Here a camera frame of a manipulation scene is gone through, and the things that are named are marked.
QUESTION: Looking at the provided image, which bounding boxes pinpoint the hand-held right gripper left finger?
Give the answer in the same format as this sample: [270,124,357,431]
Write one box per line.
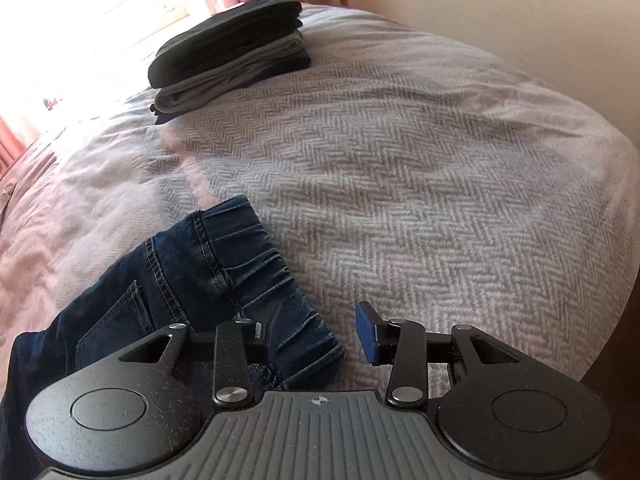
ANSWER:
[119,301,285,407]

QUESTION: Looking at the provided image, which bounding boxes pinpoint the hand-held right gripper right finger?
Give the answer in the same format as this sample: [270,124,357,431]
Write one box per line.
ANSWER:
[354,301,522,406]

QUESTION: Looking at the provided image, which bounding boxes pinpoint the blue denim pants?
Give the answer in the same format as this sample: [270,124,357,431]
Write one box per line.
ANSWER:
[0,195,347,468]

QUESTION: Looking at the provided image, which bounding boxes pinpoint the grey folded pants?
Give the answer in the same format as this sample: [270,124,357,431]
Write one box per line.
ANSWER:
[153,29,307,114]

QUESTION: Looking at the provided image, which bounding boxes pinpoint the black folded pants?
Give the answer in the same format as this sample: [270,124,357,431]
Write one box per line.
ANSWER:
[148,0,304,89]

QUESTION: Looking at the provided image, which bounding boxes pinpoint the pink grey herringbone blanket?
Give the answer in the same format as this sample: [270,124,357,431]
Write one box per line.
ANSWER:
[0,1,640,397]

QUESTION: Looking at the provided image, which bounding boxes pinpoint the bright window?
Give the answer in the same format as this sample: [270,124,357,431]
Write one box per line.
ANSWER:
[0,0,212,126]

